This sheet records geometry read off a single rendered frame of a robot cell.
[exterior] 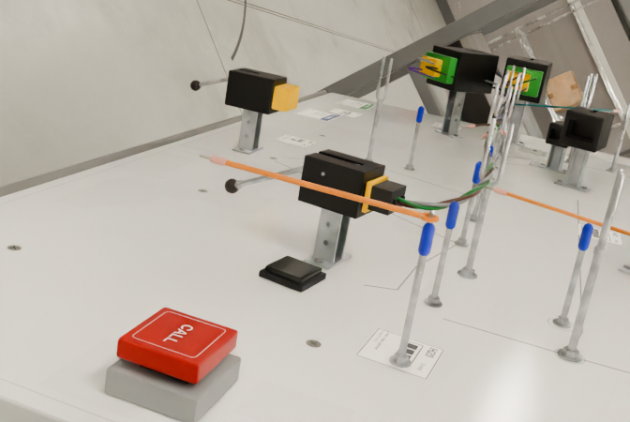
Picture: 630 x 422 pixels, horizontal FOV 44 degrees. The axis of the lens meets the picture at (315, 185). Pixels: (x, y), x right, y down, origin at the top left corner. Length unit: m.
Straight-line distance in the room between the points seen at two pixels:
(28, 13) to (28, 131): 0.41
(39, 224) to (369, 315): 0.28
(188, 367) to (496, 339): 0.26
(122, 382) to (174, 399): 0.03
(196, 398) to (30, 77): 1.92
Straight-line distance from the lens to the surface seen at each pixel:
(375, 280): 0.65
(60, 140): 2.26
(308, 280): 0.61
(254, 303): 0.57
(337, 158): 0.66
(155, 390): 0.43
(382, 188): 0.62
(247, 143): 0.99
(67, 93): 2.37
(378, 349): 0.54
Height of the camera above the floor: 1.38
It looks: 23 degrees down
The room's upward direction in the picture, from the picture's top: 66 degrees clockwise
